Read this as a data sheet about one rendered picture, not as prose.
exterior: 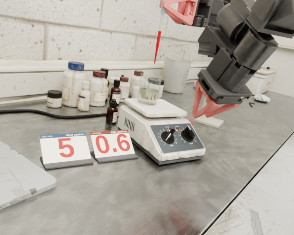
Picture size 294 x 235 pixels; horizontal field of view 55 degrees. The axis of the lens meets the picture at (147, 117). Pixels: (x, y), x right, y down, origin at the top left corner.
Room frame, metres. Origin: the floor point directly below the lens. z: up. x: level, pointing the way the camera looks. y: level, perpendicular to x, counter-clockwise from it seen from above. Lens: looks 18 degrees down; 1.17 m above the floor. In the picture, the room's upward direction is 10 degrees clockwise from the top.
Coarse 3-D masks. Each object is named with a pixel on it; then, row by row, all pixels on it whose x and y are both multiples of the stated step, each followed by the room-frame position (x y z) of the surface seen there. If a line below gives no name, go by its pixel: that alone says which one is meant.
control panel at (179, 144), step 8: (152, 128) 0.57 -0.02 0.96; (160, 128) 0.58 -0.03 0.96; (168, 128) 0.59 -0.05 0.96; (184, 128) 0.62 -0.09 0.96; (192, 128) 0.63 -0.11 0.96; (160, 136) 0.56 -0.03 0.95; (176, 136) 0.58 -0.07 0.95; (160, 144) 0.54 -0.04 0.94; (168, 144) 0.55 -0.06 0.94; (176, 144) 0.56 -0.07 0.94; (184, 144) 0.57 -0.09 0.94; (192, 144) 0.58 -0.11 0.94; (200, 144) 0.60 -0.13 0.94; (168, 152) 0.53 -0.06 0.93
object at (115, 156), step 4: (92, 140) 0.53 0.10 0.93; (92, 144) 0.52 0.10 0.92; (92, 152) 0.52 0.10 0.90; (120, 152) 0.54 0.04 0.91; (124, 152) 0.54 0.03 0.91; (128, 152) 0.55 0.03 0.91; (132, 152) 0.55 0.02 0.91; (96, 156) 0.51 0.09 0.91; (100, 156) 0.51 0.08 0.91; (104, 156) 0.51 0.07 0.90; (108, 156) 0.52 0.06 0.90; (112, 156) 0.52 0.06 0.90; (116, 156) 0.53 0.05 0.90; (120, 156) 0.53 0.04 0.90; (124, 156) 0.53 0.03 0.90; (128, 156) 0.53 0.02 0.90; (132, 156) 0.54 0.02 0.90; (136, 156) 0.54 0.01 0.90; (100, 160) 0.50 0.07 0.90; (104, 160) 0.50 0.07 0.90; (108, 160) 0.50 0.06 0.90; (112, 160) 0.51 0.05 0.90; (116, 160) 0.51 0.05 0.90
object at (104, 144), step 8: (96, 136) 0.54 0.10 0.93; (104, 136) 0.55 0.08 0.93; (112, 136) 0.56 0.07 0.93; (120, 136) 0.57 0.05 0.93; (128, 136) 0.58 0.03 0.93; (96, 144) 0.52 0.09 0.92; (104, 144) 0.53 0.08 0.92; (112, 144) 0.54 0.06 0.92; (120, 144) 0.55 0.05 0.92; (128, 144) 0.56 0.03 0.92; (96, 152) 0.51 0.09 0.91; (104, 152) 0.52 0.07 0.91; (112, 152) 0.53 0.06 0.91
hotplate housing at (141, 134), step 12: (120, 108) 0.67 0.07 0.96; (132, 108) 0.67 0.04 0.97; (120, 120) 0.67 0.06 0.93; (132, 120) 0.62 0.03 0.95; (144, 120) 0.59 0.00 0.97; (156, 120) 0.61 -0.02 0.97; (168, 120) 0.62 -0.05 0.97; (180, 120) 0.64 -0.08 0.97; (132, 132) 0.62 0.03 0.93; (144, 132) 0.58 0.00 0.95; (144, 144) 0.57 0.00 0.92; (156, 144) 0.54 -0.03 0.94; (156, 156) 0.53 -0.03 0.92; (168, 156) 0.53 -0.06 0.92; (180, 156) 0.55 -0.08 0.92; (192, 156) 0.57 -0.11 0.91
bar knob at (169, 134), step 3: (171, 129) 0.57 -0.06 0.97; (162, 132) 0.57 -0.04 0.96; (165, 132) 0.57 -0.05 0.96; (168, 132) 0.58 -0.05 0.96; (171, 132) 0.56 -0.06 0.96; (162, 135) 0.56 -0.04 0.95; (165, 135) 0.57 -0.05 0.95; (168, 135) 0.55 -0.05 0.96; (171, 135) 0.55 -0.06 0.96; (162, 138) 0.56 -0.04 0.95; (165, 138) 0.55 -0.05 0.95; (168, 138) 0.55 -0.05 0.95; (171, 138) 0.57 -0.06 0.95; (174, 138) 0.57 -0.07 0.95; (165, 141) 0.55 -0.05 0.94; (168, 141) 0.55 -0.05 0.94; (171, 141) 0.56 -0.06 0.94
